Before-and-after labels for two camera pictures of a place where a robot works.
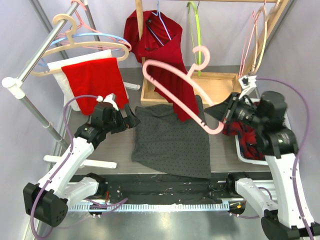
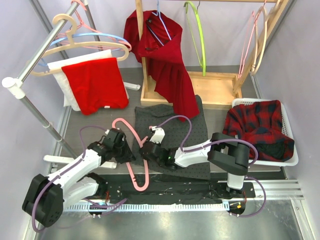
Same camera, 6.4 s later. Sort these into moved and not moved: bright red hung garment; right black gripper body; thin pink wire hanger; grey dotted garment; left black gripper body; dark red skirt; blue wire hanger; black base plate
Moved: left black gripper body; right black gripper body
Not moved: bright red hung garment; grey dotted garment; thin pink wire hanger; dark red skirt; black base plate; blue wire hanger
